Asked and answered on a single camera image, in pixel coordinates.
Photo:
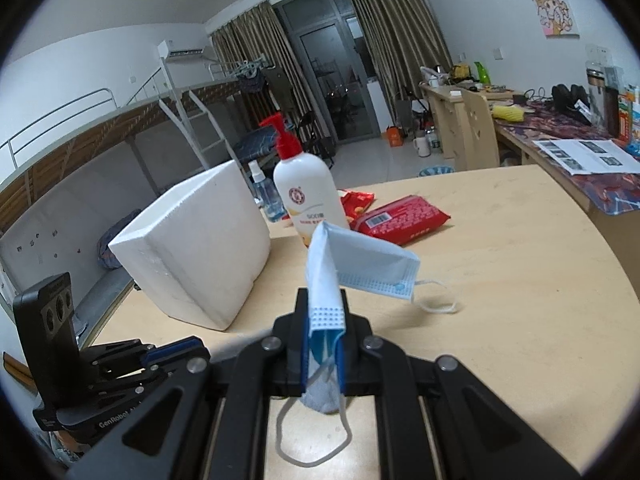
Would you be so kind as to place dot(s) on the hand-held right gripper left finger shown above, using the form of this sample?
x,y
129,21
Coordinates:
x,y
305,360

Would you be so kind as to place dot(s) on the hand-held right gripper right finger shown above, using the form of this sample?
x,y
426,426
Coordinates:
x,y
341,366

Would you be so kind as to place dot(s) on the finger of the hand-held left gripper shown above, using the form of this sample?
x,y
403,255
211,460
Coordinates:
x,y
170,351
135,382

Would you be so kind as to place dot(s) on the blue face mask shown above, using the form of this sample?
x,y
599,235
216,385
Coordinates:
x,y
360,260

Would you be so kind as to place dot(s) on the white foam box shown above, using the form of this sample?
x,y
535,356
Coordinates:
x,y
200,245

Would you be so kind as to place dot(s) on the blue plaid quilt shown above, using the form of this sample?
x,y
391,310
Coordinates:
x,y
107,247

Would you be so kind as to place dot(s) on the red wet wipes pack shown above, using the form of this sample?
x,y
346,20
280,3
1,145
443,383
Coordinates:
x,y
405,217

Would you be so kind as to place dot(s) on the orange red snack packet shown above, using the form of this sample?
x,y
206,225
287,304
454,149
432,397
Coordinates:
x,y
357,205

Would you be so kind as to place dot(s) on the white pump bottle red cap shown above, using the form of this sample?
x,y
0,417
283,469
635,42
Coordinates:
x,y
305,195

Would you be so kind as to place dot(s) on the small clear spray bottle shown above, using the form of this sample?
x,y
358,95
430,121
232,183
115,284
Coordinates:
x,y
265,195

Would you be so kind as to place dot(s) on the grey metal bunk bed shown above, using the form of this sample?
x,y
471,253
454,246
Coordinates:
x,y
100,140
225,72

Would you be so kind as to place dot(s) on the grey bin blue bag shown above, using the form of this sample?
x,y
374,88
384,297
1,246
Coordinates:
x,y
436,171

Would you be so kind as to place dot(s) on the blue plaid mattress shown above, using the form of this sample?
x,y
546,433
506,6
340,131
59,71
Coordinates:
x,y
257,145

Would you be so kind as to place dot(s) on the black folding chair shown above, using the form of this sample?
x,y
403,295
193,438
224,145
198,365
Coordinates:
x,y
312,135

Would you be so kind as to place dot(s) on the white jug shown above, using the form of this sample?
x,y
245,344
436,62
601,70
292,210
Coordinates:
x,y
421,147

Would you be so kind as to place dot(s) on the orange bag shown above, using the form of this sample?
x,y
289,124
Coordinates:
x,y
395,137

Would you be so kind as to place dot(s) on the wooden chair smiley cutout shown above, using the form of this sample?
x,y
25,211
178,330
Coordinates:
x,y
477,130

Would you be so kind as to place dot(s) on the light wooden desk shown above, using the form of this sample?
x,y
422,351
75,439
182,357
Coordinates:
x,y
445,110

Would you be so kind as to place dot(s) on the dark hanging clothes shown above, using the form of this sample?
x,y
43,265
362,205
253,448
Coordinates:
x,y
252,80

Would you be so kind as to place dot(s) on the glass balcony door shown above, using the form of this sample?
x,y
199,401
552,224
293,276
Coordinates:
x,y
335,70

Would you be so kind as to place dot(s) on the white air conditioner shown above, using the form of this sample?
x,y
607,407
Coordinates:
x,y
180,51

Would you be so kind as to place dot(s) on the pile of yellow foam nets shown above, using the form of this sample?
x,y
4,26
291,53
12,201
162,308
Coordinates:
x,y
511,113

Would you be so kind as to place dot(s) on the brown curtain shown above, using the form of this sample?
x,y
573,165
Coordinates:
x,y
260,45
395,35

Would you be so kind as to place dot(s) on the dark patterned desk cloth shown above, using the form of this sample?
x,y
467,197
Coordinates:
x,y
555,130

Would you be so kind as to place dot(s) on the printed paper sheet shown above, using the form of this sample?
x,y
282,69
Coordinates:
x,y
585,152

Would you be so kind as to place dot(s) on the black bag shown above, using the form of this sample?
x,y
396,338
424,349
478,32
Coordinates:
x,y
570,99

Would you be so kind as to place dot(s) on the steel thermos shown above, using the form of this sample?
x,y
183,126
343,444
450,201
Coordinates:
x,y
595,90

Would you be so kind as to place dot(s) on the cartoon wall poster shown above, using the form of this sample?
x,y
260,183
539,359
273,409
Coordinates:
x,y
552,7

